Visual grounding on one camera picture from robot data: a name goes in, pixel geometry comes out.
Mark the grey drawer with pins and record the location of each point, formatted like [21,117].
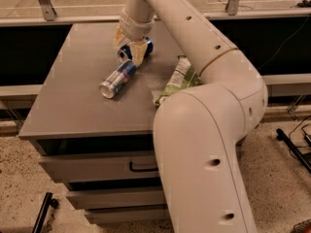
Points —
[78,168]
[117,215]
[116,198]

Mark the black bar on right floor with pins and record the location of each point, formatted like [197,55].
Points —
[303,159]

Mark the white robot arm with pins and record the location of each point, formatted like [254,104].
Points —
[197,129]

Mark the silver blue energy drink can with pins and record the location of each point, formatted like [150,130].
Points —
[116,81]

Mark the left metal window post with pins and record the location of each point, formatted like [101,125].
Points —
[48,11]

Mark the black bar lower left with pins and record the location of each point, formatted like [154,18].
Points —
[48,202]

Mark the grey top drawer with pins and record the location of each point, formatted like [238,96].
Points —
[78,168]

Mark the grey bottom drawer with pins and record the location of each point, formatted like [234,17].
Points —
[117,215]

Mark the green chip bag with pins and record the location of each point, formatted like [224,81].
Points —
[184,76]

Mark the black drawer handle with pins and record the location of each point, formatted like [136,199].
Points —
[140,170]

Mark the blue pepsi can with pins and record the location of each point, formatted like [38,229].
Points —
[136,51]

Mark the grey middle drawer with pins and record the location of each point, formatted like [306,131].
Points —
[116,198]

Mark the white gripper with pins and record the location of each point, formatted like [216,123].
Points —
[135,29]

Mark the grey drawer cabinet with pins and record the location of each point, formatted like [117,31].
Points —
[70,116]

